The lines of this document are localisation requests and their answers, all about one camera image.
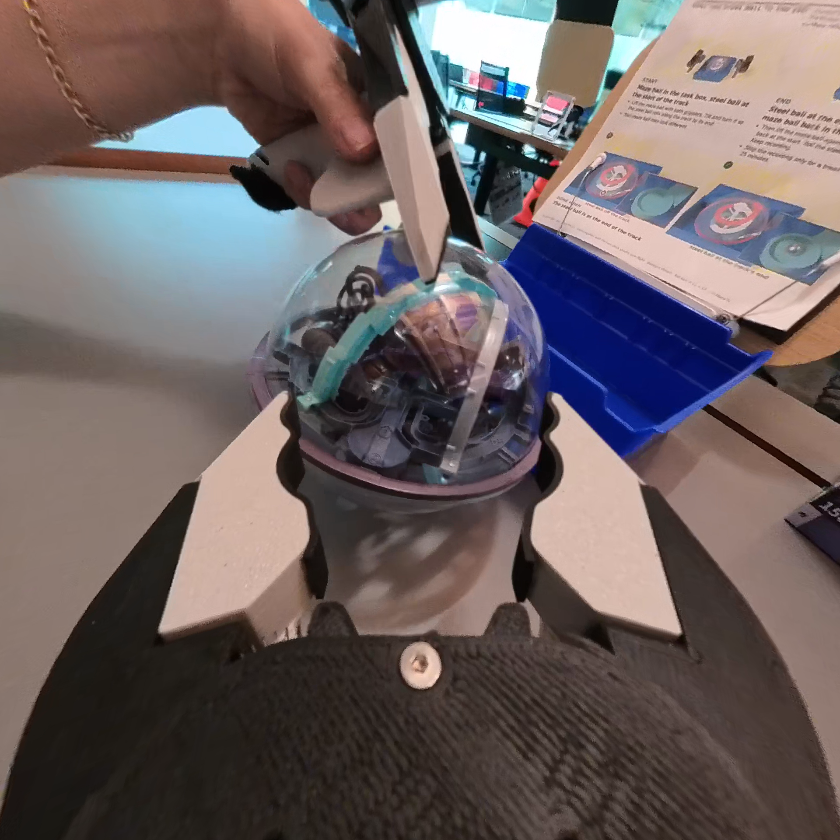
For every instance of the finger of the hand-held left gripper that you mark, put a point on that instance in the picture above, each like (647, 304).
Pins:
(413, 184)
(457, 190)

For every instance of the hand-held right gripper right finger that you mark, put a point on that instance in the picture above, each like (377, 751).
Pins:
(604, 538)

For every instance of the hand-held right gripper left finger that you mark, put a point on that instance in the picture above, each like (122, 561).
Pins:
(229, 538)

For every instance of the clear plastic maze ball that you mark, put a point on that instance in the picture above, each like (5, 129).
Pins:
(394, 394)

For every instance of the dark blue maze ball box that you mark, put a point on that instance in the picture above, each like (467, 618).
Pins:
(820, 525)

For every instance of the person's left hand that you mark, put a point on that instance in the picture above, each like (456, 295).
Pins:
(262, 65)

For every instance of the red-orange cone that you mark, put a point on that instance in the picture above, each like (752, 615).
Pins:
(530, 203)

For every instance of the wooden desk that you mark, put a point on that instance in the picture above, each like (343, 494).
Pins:
(518, 134)

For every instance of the clear acrylic stand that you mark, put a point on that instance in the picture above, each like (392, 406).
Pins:
(556, 111)

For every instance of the tan divider panel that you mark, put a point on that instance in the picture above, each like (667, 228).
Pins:
(577, 59)

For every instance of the blue plastic bin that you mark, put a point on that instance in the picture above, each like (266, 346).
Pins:
(623, 354)

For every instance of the printed instruction sheet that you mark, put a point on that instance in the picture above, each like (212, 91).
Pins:
(689, 131)

